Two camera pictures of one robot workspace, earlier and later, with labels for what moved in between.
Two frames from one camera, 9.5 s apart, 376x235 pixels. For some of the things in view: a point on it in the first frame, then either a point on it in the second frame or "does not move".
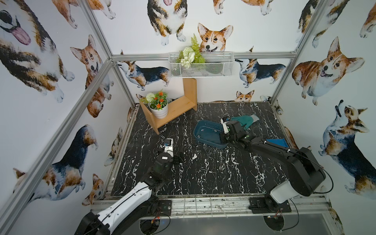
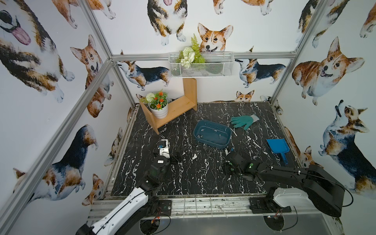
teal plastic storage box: (208, 132) does not move
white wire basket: (217, 64) does not move
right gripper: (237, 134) -> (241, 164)
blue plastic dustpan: (281, 142) does not move
